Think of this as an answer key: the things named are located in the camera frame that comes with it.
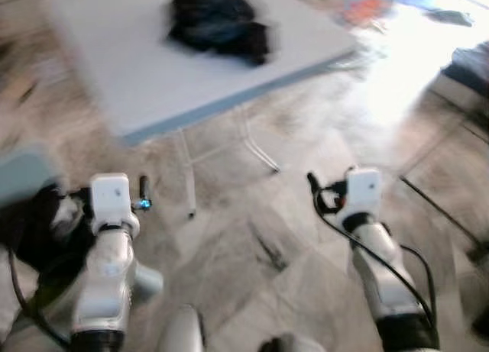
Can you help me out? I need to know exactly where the black and white garment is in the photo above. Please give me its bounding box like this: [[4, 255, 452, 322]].
[[0, 182, 96, 276]]

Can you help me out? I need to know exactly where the grey left robot leg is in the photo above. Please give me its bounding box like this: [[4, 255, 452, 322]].
[[157, 305, 206, 352]]

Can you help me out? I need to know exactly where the grey robot leg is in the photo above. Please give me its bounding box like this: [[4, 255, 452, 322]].
[[258, 333, 325, 352], [157, 305, 206, 352]]

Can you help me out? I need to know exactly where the grey folding table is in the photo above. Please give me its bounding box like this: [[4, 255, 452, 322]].
[[42, 0, 360, 219]]

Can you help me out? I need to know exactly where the grey right robot leg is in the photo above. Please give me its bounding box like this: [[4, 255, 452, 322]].
[[258, 333, 325, 352]]

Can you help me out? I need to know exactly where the black striped cloth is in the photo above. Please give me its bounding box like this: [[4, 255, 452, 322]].
[[428, 8, 476, 28]]

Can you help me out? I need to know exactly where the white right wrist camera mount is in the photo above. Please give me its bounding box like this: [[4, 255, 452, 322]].
[[342, 166, 383, 219]]

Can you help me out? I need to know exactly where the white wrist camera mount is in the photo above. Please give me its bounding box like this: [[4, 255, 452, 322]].
[[342, 166, 383, 219], [90, 173, 140, 234]]

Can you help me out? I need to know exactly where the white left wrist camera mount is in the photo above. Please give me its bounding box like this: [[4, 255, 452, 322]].
[[90, 173, 140, 234]]

